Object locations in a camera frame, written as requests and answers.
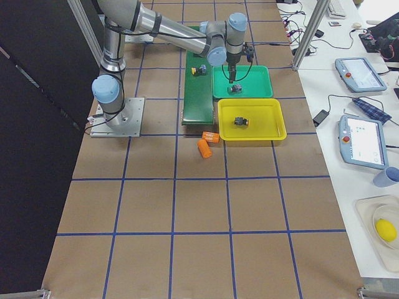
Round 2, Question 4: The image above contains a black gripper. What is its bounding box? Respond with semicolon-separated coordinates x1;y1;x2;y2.
226;43;254;83

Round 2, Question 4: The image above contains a green push button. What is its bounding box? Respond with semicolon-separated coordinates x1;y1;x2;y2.
227;84;243;94

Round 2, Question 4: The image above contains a yellow push button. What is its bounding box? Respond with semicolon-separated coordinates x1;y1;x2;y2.
191;64;208;76
234;116;249;126

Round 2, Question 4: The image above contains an orange cylinder with number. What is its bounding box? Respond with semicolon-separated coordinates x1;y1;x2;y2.
202;131;220;143

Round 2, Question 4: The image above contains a plain orange cylinder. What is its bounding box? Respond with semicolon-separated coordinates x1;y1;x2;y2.
197;139;213;158

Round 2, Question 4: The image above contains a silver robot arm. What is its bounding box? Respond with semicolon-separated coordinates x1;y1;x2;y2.
96;1;253;83

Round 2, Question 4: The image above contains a green plastic tray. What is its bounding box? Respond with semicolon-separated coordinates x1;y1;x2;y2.
213;65;273;98

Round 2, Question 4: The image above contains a green conveyor belt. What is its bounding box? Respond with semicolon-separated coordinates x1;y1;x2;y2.
181;26;216;126

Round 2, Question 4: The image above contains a yellow plastic tray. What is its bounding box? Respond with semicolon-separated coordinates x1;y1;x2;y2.
218;98;287;141

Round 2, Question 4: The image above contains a black power adapter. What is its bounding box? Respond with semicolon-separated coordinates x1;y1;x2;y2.
312;110;329;127

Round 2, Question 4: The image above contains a far teach pendant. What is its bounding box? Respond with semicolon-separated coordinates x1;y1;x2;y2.
334;57;387;93

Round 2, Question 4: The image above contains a teach pendant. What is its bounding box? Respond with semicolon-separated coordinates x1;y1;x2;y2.
338;115;389;170
334;57;387;93

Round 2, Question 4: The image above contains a near teach pendant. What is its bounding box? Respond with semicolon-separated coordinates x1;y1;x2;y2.
338;115;389;170

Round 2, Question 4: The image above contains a blue plaid cloth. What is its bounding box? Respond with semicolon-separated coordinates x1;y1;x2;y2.
352;98;392;125

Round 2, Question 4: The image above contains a blue cup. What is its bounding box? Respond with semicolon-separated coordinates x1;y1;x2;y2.
373;166;399;187

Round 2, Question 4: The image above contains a white plate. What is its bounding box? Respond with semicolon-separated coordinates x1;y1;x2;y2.
372;204;398;250

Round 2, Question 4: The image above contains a yellow lemon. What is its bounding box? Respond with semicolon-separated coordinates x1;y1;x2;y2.
375;219;397;242

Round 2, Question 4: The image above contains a beige tray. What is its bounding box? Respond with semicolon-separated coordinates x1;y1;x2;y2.
355;195;398;273

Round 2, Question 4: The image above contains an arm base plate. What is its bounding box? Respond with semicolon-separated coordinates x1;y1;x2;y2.
125;34;154;44
89;98;145;138

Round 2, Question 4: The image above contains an aluminium frame post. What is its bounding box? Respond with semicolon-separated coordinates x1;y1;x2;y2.
292;0;329;71

